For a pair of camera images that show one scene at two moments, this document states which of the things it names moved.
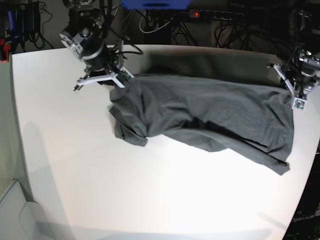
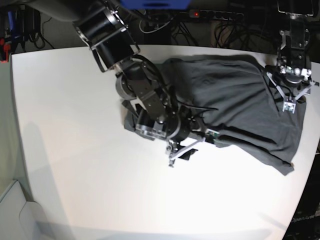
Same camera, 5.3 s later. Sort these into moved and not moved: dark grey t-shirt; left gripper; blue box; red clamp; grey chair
Moved: left gripper; dark grey t-shirt
Not moved: red clamp; grey chair; blue box
